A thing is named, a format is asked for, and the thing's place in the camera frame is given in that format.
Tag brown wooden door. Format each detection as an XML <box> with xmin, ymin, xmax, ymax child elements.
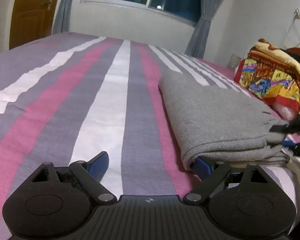
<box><xmin>9</xmin><ymin>0</ymin><xmax>57</xmax><ymax>49</ymax></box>

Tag grey left curtain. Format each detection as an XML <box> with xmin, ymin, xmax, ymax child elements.
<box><xmin>52</xmin><ymin>0</ymin><xmax>73</xmax><ymax>34</ymax></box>

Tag white wall socket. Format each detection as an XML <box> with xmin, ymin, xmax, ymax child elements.
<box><xmin>226</xmin><ymin>54</ymin><xmax>242</xmax><ymax>70</ymax></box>

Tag striped pink purple bedsheet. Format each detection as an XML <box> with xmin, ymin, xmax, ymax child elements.
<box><xmin>0</xmin><ymin>33</ymin><xmax>300</xmax><ymax>239</ymax></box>

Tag grey right curtain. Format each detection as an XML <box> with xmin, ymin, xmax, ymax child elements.
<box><xmin>185</xmin><ymin>0</ymin><xmax>224</xmax><ymax>58</ymax></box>

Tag pink pillow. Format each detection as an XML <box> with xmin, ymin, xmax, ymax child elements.
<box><xmin>272</xmin><ymin>102</ymin><xmax>298</xmax><ymax>121</ymax></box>

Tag grey curtain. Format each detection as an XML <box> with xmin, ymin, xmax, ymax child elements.
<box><xmin>185</xmin><ymin>0</ymin><xmax>224</xmax><ymax>58</ymax></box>
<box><xmin>52</xmin><ymin>0</ymin><xmax>73</xmax><ymax>34</ymax></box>

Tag grey fleece pants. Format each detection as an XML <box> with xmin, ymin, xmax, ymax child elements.
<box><xmin>159</xmin><ymin>70</ymin><xmax>290</xmax><ymax>170</ymax></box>

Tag white wall cable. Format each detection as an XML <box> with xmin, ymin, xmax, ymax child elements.
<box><xmin>281</xmin><ymin>8</ymin><xmax>300</xmax><ymax>49</ymax></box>

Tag colourful red yellow blanket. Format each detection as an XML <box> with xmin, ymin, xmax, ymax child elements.
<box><xmin>234</xmin><ymin>38</ymin><xmax>300</xmax><ymax>114</ymax></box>

